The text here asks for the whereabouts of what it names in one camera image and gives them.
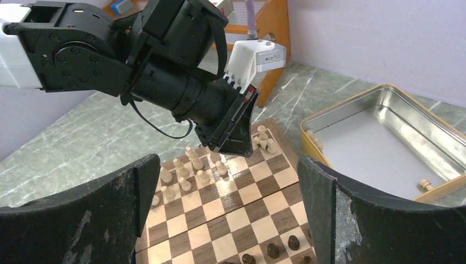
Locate light wooden rook corner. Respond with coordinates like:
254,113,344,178
257,125,269,141

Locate dark chess pieces group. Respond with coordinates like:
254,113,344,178
220,225,318,263

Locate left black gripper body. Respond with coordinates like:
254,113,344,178
130,63,259,157

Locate wooden shelf rack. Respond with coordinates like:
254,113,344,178
102,0,291,107

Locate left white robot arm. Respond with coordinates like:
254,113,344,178
1,1,258,157

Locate light wooden knight piece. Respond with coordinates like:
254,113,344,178
160,186,175,200

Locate gold metal tin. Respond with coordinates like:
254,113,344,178
300,84,465,207

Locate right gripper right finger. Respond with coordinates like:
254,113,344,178
297,155,465,263

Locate light wooden pawn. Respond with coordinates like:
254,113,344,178
178,177,192,192
215,160,228,175
196,170,210,185
306,129,323,151
151,195,160,207

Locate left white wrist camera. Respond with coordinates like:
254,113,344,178
223,40,287,95

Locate blue capped container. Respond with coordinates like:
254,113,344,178
110,0,134,15

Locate light wooden queen piece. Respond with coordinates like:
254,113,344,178
159,167,173,183

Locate light pawn in tin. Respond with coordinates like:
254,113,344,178
419,179,434,191

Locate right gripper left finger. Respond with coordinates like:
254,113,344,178
1,154,160,263

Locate wooden chess board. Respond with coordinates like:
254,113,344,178
135,118,309,263

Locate white red box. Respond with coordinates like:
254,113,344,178
210,0,234,16

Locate light wooden king piece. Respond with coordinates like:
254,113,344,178
173,158,190,179

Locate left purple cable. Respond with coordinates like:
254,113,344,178
245,0,258,40

